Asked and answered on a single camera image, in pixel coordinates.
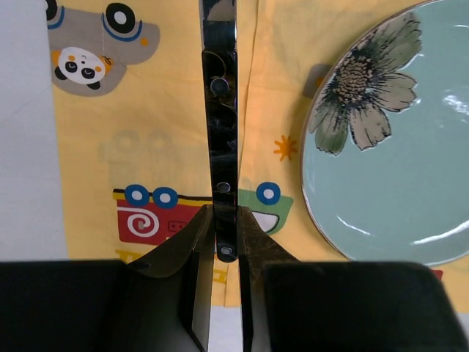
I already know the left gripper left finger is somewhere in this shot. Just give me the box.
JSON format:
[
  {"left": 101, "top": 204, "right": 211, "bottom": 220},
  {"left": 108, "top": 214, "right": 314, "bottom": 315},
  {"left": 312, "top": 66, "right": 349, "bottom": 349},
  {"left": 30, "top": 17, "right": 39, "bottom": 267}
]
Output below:
[{"left": 1, "top": 205, "right": 214, "bottom": 351}]

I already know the yellow cartoon placemat cloth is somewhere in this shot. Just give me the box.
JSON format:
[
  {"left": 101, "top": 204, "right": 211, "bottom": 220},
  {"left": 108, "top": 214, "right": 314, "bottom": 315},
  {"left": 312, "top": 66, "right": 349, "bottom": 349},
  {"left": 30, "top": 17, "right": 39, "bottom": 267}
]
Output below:
[{"left": 45, "top": 0, "right": 444, "bottom": 307}]

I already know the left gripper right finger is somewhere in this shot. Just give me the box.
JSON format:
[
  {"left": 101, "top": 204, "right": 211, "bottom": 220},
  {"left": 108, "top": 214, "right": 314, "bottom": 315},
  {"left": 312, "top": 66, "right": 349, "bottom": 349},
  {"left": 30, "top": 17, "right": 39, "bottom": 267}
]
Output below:
[{"left": 237, "top": 207, "right": 468, "bottom": 351}]

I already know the black handled fork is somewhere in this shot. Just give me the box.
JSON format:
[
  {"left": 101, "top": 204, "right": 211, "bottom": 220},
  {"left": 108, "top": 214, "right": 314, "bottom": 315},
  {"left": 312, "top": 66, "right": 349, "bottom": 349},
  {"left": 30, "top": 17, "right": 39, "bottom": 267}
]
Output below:
[{"left": 199, "top": 1, "right": 238, "bottom": 263}]

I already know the green floral plate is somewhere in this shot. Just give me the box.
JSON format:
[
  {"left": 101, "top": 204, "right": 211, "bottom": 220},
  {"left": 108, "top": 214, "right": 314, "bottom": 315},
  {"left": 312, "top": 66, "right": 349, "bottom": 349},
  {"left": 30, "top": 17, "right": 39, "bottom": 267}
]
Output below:
[{"left": 300, "top": 1, "right": 468, "bottom": 265}]

